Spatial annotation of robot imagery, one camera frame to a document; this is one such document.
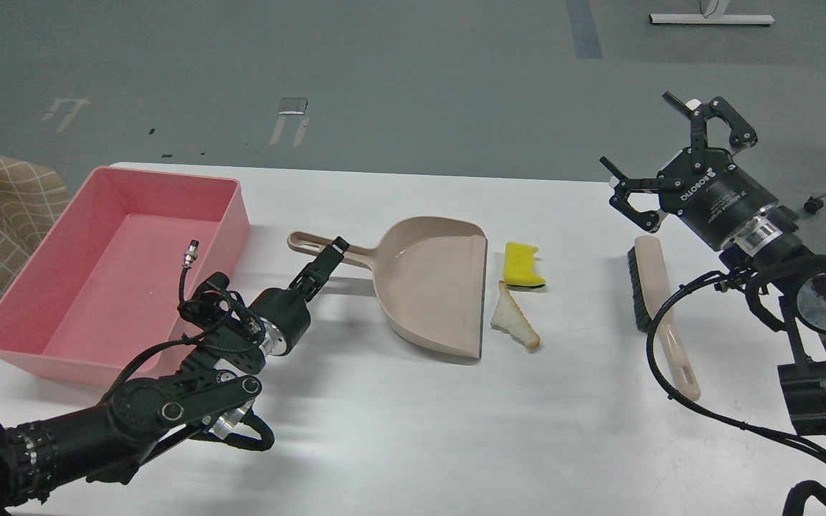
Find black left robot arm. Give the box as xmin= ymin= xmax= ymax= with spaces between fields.
xmin=0 ymin=238 xmax=350 ymax=515

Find white desk foot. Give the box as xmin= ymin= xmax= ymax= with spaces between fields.
xmin=648 ymin=1 xmax=776 ymax=27

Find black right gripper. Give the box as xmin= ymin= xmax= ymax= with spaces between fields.
xmin=599 ymin=92 xmax=779 ymax=252

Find yellow sponge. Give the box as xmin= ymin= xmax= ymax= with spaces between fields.
xmin=503 ymin=242 xmax=547 ymax=290

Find silver floor socket plate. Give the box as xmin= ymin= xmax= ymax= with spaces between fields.
xmin=277 ymin=97 xmax=309 ymax=115

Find beige plastic dustpan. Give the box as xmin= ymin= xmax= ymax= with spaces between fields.
xmin=287 ymin=216 xmax=488 ymax=360

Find pink plastic bin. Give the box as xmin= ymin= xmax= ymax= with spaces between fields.
xmin=0 ymin=167 xmax=250 ymax=386

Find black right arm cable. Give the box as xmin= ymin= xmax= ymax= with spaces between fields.
xmin=645 ymin=270 xmax=826 ymax=474

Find beige hand brush black bristles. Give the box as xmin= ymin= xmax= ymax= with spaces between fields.
xmin=627 ymin=235 xmax=701 ymax=401

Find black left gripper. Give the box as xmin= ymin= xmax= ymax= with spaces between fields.
xmin=250 ymin=237 xmax=350 ymax=356

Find white bread slice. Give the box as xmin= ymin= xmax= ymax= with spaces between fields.
xmin=490 ymin=281 xmax=541 ymax=350

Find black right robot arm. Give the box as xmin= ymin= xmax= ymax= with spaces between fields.
xmin=600 ymin=92 xmax=826 ymax=515

